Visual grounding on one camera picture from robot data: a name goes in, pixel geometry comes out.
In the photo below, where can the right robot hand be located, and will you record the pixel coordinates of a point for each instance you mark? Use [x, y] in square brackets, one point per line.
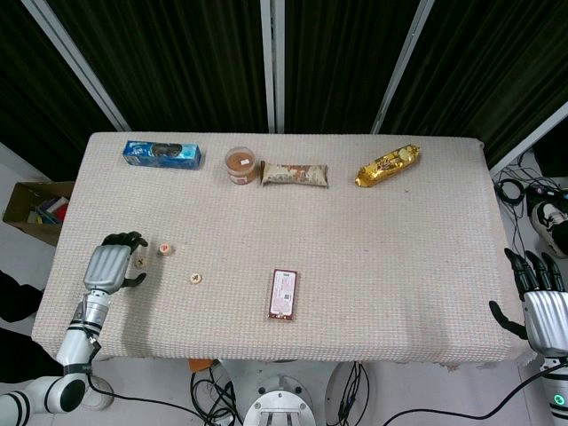
[548, 319]

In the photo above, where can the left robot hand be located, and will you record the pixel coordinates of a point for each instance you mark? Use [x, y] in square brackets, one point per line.
[106, 268]

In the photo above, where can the wooden chess piece dark character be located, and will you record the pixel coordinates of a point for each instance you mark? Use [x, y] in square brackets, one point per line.
[195, 278]
[140, 262]

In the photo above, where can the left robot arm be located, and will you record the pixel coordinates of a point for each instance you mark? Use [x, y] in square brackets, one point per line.
[75, 341]

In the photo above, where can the grey round robot base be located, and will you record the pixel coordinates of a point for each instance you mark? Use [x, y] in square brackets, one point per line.
[281, 401]

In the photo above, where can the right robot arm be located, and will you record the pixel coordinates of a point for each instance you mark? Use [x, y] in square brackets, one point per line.
[557, 390]

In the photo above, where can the wooden piece with red mark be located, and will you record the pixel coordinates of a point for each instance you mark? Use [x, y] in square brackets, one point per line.
[164, 247]

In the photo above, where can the colourful booklets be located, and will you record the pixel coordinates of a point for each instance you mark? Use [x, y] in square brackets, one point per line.
[49, 210]

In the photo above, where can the black cloth object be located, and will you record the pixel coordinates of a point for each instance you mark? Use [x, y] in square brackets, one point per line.
[18, 302]

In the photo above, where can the white black sneaker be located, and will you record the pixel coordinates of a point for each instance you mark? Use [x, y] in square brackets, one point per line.
[548, 222]

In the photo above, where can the brown cardboard box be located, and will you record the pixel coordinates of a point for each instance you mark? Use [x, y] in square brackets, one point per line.
[18, 213]

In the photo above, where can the blue cookie box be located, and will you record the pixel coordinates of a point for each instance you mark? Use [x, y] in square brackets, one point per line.
[162, 154]

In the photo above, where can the plain white shoe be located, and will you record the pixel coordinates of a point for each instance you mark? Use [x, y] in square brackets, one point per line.
[100, 401]

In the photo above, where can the orange tag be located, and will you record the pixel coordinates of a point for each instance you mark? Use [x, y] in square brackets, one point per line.
[199, 364]

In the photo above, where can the black equipment box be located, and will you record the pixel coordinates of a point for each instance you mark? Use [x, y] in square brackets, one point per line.
[552, 155]

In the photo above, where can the clear plastic snack jar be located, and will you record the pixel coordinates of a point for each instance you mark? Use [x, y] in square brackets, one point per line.
[240, 164]

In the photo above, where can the maroon chocolate bar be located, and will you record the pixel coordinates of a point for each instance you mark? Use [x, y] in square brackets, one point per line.
[284, 295]

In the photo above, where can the black curtain panel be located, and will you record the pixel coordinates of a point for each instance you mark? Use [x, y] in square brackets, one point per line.
[26, 89]
[177, 57]
[341, 57]
[483, 57]

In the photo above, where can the beige waffle tablecloth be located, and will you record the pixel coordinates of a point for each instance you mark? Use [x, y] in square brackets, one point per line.
[310, 231]

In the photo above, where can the beige snack packet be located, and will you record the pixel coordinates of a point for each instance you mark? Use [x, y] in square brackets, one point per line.
[295, 174]

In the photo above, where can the gold snack packet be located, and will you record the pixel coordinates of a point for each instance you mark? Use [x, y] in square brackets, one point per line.
[388, 165]

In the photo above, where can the white curved chassis panel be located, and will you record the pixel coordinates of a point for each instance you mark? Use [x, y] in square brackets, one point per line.
[335, 390]

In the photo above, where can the grey metal frame post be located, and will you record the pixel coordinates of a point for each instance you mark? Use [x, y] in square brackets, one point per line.
[75, 62]
[273, 66]
[528, 137]
[401, 66]

